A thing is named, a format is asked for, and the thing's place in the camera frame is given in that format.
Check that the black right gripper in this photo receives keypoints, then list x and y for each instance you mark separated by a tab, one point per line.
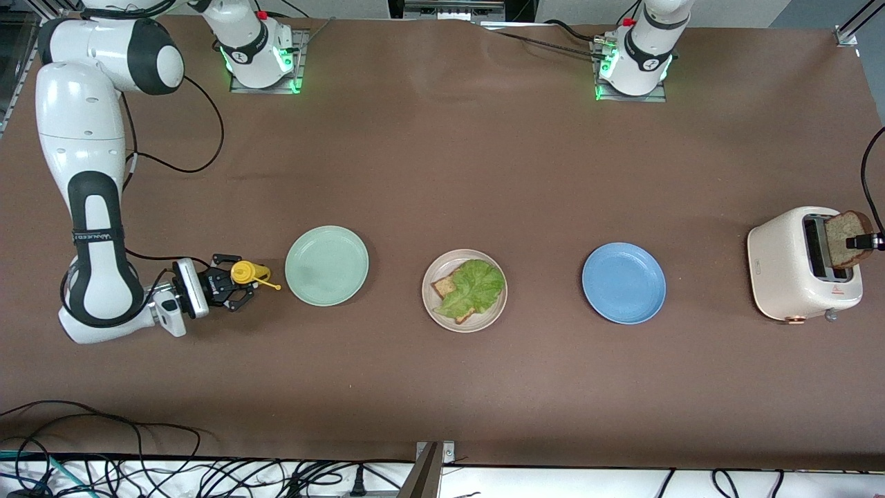
215	286

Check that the yellow squeeze bottle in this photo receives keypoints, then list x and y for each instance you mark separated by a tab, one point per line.
243	272

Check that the brown bread slice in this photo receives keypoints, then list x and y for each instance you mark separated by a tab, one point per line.
840	242
444	287

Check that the green lettuce leaf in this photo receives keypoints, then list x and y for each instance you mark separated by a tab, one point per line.
477	283

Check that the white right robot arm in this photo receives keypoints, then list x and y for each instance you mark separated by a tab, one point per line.
83	138

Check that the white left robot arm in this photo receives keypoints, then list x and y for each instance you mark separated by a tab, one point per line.
646	55

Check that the mint green plate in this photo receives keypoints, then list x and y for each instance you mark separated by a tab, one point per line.
326	266

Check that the blue plate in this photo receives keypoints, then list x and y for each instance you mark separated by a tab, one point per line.
623	283

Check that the beige plate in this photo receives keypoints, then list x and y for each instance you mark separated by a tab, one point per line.
484	317

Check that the white toaster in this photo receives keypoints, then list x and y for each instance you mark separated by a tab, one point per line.
781	277

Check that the black power plug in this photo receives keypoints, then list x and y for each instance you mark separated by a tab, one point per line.
357	487

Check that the dark crate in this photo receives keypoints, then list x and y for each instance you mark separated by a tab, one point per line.
14	69

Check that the silver metal bar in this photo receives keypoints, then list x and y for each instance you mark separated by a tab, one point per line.
449	10

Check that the aluminium profile rail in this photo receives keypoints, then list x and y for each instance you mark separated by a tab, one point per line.
847	34

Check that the aluminium post with bracket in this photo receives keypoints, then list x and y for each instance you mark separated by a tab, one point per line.
425	477

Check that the black equipment frame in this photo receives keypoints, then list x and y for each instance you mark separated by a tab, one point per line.
518	8

